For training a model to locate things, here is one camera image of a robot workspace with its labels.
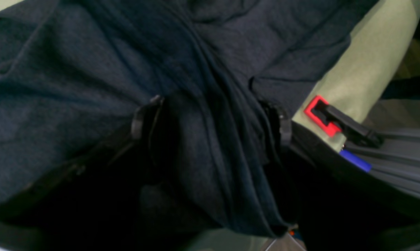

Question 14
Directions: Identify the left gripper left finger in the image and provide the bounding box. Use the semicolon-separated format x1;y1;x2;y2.
0;96;170;251

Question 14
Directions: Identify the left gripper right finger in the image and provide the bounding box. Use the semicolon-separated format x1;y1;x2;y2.
260;101;420;251

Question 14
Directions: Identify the dark navy long-sleeve shirt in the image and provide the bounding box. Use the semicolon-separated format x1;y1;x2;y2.
0;0;377;237

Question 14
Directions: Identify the green table cloth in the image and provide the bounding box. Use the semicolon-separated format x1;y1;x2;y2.
0;0;420;251

